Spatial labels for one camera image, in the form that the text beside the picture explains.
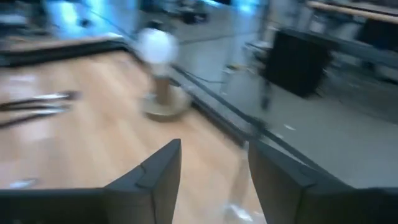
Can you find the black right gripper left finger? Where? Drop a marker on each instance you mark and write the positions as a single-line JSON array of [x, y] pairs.
[[124, 205]]

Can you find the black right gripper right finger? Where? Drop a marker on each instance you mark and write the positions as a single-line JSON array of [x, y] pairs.
[[311, 205]]

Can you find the clear acrylic brush holder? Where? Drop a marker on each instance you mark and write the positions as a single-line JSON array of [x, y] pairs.
[[239, 211]]

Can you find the black computer tower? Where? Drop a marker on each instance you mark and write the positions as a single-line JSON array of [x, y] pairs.
[[295, 62]]

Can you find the white bulb metal table lamp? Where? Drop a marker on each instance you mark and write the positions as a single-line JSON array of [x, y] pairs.
[[157, 46]]

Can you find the wooden background table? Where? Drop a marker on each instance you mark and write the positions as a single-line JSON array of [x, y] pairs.
[[357, 12]]

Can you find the black aluminium table frame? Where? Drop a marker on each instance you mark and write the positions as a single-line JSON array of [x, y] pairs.
[[46, 56]]

